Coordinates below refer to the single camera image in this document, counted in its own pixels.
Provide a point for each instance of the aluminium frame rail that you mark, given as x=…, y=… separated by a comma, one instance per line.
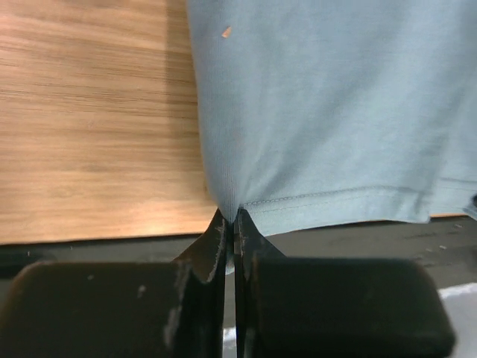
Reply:
x=461, y=306

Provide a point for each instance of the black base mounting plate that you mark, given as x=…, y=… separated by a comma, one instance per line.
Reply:
x=445, y=247

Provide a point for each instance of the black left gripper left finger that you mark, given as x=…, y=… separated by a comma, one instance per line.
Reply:
x=68, y=309

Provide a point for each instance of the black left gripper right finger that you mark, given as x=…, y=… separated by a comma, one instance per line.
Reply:
x=333, y=307

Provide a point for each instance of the light blue t shirt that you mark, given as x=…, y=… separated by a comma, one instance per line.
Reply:
x=317, y=113

